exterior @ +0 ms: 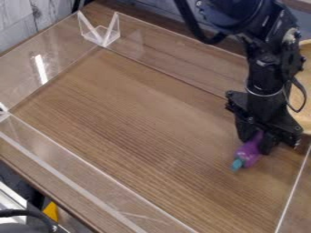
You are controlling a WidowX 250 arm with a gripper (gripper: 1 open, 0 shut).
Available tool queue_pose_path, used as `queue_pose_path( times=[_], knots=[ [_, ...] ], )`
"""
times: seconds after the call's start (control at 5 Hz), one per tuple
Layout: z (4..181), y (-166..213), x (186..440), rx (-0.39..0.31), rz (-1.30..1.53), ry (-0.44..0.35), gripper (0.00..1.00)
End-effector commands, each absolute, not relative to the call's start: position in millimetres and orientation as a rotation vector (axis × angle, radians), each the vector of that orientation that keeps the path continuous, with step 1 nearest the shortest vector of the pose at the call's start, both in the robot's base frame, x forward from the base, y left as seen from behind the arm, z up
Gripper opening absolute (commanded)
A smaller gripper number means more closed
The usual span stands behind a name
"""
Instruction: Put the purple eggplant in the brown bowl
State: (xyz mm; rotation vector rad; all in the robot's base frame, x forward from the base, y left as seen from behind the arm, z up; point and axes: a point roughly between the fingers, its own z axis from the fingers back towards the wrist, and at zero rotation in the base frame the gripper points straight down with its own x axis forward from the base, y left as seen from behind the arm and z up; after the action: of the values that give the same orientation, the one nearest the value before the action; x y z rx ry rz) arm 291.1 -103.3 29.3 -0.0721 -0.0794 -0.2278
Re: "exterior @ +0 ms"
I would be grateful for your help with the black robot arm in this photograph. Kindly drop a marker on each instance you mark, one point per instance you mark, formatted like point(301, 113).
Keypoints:
point(266, 28)

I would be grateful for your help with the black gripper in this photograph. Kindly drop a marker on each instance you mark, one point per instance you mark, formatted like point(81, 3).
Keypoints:
point(265, 112)

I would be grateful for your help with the purple toy eggplant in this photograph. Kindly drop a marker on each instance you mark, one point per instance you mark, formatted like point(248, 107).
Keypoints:
point(249, 153)

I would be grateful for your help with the yellow and black device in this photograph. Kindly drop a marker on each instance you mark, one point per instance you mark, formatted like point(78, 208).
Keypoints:
point(53, 220)

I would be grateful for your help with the clear acrylic tray walls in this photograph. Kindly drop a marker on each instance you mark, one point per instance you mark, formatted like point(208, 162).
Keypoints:
point(118, 130)

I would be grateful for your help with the clear acrylic corner bracket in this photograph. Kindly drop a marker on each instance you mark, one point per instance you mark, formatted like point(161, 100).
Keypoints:
point(101, 35)

